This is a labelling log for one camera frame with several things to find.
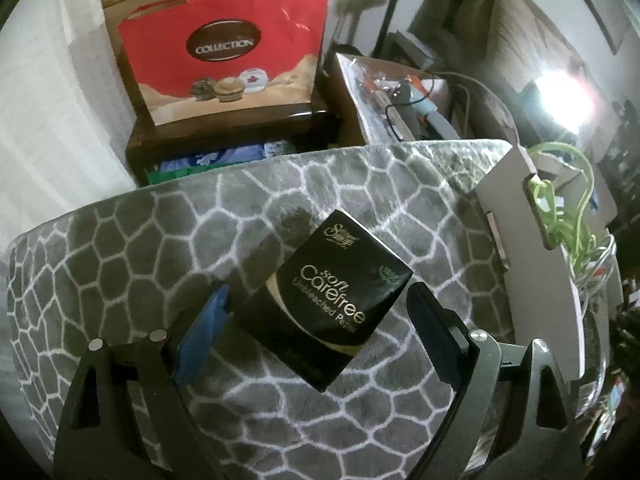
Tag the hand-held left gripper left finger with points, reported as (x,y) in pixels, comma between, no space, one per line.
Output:
(205,330)

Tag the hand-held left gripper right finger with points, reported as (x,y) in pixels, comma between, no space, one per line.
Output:
(440,335)

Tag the black tissue pack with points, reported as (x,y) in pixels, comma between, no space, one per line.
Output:
(325,295)

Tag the white cardboard box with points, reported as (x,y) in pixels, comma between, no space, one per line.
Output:
(525,210)

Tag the grey patterned blanket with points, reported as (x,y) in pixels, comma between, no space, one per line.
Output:
(150,250)

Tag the blue patterned cloth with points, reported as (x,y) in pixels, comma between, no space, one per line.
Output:
(225,157)

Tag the dark wooden table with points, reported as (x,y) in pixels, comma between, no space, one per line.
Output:
(215,132)

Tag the open cardboard tool box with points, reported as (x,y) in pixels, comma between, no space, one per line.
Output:
(365,95)

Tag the bright lamp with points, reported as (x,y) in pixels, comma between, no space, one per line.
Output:
(557,97)

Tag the red gift bag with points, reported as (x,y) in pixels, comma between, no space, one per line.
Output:
(165,45)

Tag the framed wall picture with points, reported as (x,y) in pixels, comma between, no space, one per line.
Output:
(595,0)

